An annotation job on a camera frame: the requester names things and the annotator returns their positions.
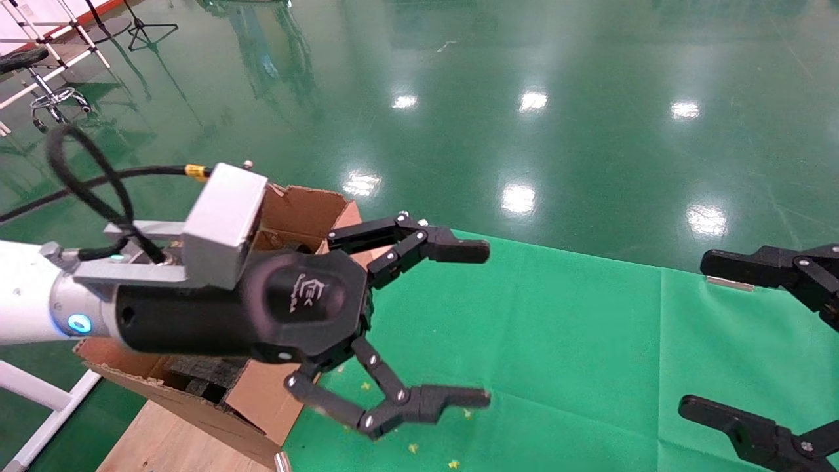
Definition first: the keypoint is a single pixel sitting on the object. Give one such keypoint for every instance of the black tripod stand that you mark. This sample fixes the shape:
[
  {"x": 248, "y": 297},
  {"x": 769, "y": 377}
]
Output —
[{"x": 141, "y": 27}]

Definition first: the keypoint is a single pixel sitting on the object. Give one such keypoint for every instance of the black round base stand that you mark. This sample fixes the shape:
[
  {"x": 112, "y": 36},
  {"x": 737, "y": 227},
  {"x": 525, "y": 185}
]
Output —
[{"x": 108, "y": 29}]

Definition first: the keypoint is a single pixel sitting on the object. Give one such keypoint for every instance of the green cloth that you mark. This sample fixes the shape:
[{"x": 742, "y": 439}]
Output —
[{"x": 557, "y": 341}]

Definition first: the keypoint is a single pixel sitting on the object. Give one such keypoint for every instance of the white tube rack frame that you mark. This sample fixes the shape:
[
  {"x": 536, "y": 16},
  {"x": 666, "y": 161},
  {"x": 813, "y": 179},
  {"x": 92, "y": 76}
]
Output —
[{"x": 65, "y": 59}]

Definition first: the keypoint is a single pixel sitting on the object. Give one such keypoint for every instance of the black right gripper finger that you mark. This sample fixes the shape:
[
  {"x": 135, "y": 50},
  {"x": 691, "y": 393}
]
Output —
[
  {"x": 754, "y": 267},
  {"x": 741, "y": 426}
]

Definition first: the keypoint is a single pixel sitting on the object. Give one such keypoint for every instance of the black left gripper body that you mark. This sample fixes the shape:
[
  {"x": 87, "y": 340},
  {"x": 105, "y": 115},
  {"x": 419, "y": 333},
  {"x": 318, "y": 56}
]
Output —
[{"x": 210, "y": 321}]

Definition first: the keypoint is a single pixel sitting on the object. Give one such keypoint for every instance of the white tube table frame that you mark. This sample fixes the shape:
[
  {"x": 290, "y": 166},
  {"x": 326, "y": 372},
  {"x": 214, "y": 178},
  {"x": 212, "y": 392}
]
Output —
[{"x": 39, "y": 393}]

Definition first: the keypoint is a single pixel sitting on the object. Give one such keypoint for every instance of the large open cardboard carton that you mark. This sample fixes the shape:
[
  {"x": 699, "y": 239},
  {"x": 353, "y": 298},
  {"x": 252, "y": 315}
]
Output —
[{"x": 262, "y": 400}]

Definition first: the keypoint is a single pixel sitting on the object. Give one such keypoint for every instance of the black seat chrome stool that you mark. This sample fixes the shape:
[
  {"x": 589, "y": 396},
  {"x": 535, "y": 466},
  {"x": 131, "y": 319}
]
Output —
[{"x": 19, "y": 59}]

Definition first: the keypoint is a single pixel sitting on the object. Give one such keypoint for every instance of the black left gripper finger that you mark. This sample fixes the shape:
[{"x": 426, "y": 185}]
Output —
[
  {"x": 432, "y": 401},
  {"x": 459, "y": 251}
]

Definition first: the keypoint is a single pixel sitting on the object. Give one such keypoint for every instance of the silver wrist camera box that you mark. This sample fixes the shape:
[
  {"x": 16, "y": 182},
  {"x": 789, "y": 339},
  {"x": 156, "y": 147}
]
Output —
[{"x": 219, "y": 223}]

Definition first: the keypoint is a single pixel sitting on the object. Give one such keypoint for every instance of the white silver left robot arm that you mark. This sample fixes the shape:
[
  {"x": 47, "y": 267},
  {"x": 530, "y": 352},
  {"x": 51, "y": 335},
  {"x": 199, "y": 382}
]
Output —
[{"x": 23, "y": 295}]

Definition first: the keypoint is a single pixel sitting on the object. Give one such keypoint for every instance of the black foam block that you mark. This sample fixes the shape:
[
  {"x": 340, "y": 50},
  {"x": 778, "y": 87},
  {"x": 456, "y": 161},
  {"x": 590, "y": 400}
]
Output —
[{"x": 206, "y": 372}]

